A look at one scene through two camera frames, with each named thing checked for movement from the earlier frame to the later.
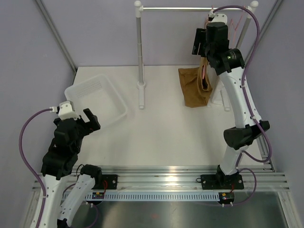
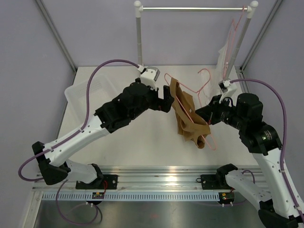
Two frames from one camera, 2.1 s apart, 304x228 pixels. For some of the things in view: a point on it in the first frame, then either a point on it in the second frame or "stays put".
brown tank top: x=196 y=84 to x=189 y=124
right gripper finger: x=200 y=38 to x=205 y=112
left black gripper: x=93 y=124 to x=163 y=104
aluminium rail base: x=264 y=178 stays put
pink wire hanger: x=203 y=73 to x=213 y=146
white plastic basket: x=99 y=99 stays put
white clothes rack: x=138 y=8 stays put
